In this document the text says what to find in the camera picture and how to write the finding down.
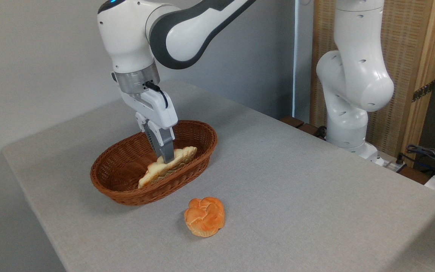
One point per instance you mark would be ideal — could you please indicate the round orange bread bun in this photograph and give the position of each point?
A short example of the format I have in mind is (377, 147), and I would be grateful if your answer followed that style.
(204, 217)

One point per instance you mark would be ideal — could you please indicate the metal screen hinge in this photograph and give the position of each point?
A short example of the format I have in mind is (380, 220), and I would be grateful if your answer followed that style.
(423, 91)

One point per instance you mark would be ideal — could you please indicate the long pale braided bread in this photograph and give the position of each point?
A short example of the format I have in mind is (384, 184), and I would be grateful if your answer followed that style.
(153, 173)

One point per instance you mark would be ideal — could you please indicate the wooden woven folding screen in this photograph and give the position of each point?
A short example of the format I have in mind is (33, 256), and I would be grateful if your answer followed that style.
(406, 37)

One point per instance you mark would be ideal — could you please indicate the brown wicker oval basket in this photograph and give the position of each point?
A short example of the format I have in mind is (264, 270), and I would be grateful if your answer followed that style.
(127, 192)

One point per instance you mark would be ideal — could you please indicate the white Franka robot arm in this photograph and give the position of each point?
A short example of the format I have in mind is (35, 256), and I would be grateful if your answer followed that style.
(349, 75)

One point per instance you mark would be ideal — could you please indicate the white vertical frame post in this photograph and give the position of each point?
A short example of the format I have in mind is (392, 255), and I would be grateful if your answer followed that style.
(303, 56)

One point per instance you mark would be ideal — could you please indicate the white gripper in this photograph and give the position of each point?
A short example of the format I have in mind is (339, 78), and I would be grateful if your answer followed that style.
(157, 109)

